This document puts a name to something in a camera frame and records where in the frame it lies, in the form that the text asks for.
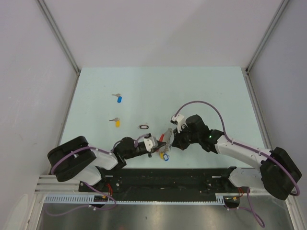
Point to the key with blue tag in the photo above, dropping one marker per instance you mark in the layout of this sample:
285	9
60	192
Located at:
119	97

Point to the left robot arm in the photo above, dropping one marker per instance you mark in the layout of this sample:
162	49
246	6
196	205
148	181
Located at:
77	160

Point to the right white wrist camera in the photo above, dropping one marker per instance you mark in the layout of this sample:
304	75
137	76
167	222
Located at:
180	121

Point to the aluminium corner post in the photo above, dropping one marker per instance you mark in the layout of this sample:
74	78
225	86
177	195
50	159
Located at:
269	31
58	35

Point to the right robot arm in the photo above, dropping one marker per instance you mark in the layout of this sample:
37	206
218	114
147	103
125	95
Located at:
272	170

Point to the right aluminium corner post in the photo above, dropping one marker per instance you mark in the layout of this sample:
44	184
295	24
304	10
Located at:
269	31

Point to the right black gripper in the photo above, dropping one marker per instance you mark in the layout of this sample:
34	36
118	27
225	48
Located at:
178	142

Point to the left aluminium corner post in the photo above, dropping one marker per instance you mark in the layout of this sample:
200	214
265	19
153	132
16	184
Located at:
58	35

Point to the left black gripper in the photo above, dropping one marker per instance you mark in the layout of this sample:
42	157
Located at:
160	143

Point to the key with yellow tag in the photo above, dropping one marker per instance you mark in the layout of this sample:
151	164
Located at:
116	120

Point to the blue tag on holder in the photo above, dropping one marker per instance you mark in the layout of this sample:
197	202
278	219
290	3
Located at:
166	157

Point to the key with black tag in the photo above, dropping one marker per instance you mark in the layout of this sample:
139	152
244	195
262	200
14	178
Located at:
143	126

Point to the red-handled metal key holder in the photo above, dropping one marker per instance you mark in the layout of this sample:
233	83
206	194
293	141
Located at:
168	138

